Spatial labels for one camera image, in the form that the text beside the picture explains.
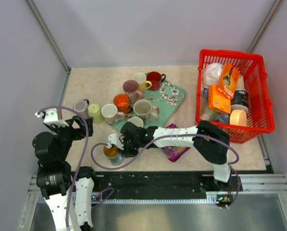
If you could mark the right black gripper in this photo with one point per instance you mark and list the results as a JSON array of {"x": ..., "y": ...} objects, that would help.
[{"x": 127, "y": 153}]

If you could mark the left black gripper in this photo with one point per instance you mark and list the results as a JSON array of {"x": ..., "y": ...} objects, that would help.
[{"x": 79, "y": 133}]

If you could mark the blue teal mug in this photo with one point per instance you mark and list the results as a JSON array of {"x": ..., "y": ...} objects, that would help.
[{"x": 113, "y": 155}]

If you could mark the dark teal mug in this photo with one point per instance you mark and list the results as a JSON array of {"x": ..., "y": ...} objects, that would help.
[{"x": 136, "y": 121}]

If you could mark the cream green mug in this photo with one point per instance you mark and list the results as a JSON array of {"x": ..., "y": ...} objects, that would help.
[{"x": 146, "y": 111}]

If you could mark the pink cream mug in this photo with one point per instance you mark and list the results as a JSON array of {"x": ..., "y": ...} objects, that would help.
[{"x": 111, "y": 114}]

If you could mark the orange mug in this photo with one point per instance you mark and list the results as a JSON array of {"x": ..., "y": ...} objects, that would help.
[{"x": 123, "y": 104}]

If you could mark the pink floral mug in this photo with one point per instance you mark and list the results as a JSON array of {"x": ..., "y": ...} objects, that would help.
[{"x": 131, "y": 89}]

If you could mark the yellow mug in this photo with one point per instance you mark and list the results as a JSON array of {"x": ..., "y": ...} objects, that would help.
[{"x": 142, "y": 81}]

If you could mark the red mug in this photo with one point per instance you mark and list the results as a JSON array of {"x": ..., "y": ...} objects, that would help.
[{"x": 156, "y": 79}]

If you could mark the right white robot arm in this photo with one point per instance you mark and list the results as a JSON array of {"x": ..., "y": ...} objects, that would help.
[{"x": 210, "y": 141}]

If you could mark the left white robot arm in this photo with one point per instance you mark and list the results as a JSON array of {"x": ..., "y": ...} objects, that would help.
[{"x": 67, "y": 195}]

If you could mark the mauve grey mug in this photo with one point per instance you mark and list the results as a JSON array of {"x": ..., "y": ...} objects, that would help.
[{"x": 81, "y": 107}]

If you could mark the light green mug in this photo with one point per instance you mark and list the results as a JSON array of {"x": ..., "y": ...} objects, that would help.
[{"x": 94, "y": 111}]

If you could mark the purple snack bag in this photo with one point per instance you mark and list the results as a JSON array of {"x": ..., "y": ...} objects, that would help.
[{"x": 173, "y": 153}]

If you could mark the green floral tray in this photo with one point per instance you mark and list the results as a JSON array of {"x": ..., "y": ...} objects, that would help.
[{"x": 167, "y": 99}]

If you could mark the small orange box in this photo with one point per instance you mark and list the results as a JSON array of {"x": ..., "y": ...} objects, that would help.
[{"x": 217, "y": 101}]

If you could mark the white plastic bag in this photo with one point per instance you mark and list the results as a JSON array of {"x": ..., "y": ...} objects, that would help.
[{"x": 211, "y": 74}]

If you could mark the tape roll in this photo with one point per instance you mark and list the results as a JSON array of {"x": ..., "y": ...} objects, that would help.
[{"x": 238, "y": 118}]

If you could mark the tall orange box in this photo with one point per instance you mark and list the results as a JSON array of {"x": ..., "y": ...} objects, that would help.
[{"x": 228, "y": 81}]

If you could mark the black label cup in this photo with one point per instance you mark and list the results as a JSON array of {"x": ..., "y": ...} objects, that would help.
[{"x": 240, "y": 101}]

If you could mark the red plastic basket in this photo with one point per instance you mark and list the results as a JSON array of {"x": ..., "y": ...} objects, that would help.
[{"x": 251, "y": 66}]

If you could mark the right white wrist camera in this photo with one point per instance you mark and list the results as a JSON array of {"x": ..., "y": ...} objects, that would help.
[{"x": 113, "y": 141}]

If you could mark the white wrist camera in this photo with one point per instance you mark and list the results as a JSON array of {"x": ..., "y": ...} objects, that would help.
[
  {"x": 52, "y": 119},
  {"x": 113, "y": 141}
]

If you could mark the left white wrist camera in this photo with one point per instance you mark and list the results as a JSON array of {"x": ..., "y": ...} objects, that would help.
[{"x": 52, "y": 119}]

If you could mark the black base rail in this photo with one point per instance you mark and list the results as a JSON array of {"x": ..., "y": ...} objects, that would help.
[{"x": 157, "y": 185}]

